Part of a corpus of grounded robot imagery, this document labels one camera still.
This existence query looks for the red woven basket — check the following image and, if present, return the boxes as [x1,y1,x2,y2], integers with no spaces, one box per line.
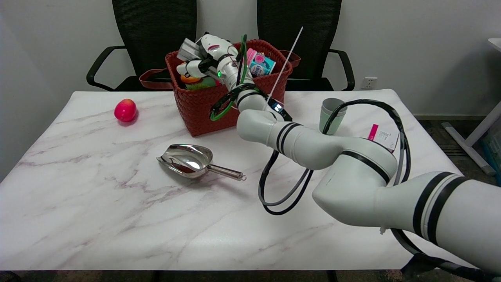
[139,39,301,137]

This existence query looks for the pink and white carton box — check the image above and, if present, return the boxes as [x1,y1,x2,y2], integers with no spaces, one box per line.
[367,124,400,154]

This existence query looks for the red peach fruit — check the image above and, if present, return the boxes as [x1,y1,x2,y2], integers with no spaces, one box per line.
[114,99,138,123]

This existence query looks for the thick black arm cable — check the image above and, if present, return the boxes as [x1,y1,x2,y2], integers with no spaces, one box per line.
[258,99,501,282]

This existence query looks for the shiny metal scoop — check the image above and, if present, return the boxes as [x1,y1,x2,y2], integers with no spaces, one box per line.
[156,144,247,181]

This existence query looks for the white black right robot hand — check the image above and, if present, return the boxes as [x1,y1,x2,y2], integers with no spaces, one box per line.
[176,33,239,79]

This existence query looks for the black mesh office chair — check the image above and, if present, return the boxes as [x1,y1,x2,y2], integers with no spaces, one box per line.
[256,0,356,92]
[87,0,198,92]

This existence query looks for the blue storage bin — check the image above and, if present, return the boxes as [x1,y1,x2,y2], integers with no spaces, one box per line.
[481,117,501,175]

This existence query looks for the blue bottle with pink lid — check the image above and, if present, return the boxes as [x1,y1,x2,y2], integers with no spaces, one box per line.
[245,48,276,78]

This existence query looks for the pale green plastic cup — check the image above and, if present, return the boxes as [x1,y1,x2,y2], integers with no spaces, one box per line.
[319,98,348,136]

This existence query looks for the metal rectangular extrusion block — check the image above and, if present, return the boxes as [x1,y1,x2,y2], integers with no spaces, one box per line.
[177,38,205,63]

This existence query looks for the white zip tie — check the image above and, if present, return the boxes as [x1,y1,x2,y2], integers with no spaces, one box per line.
[263,26,305,112]

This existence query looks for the green toy item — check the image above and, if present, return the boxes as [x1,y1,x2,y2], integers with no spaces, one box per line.
[185,77,217,90]

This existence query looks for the white side desk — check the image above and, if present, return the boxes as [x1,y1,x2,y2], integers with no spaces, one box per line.
[442,38,501,176]

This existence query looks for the green and black wrist cables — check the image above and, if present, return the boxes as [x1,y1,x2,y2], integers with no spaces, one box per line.
[209,34,261,122]

